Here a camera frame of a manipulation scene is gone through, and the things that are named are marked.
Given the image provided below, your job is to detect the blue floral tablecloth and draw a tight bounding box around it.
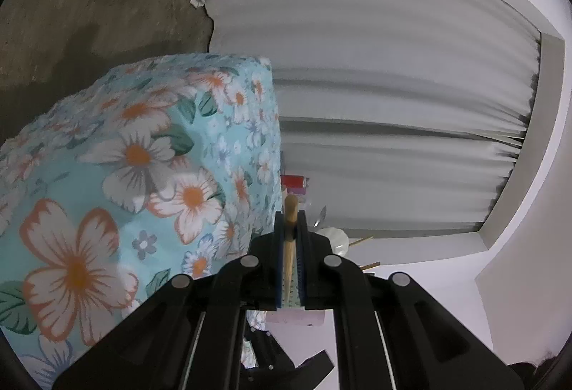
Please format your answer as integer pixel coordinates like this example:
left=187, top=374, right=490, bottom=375
left=0, top=54, right=284, bottom=390

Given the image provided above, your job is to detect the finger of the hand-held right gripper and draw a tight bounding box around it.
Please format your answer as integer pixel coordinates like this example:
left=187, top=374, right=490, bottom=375
left=243, top=329, right=296, bottom=371
left=299, top=349, right=336, bottom=380

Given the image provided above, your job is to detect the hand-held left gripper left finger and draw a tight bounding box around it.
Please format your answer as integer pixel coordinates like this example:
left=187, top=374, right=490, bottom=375
left=53, top=211, right=287, bottom=390

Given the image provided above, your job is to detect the white curtain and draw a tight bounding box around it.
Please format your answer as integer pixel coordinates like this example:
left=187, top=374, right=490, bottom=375
left=203, top=0, right=543, bottom=234

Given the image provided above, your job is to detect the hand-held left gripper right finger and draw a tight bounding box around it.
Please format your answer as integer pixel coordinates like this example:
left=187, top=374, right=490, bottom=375
left=295, top=210, right=526, bottom=390

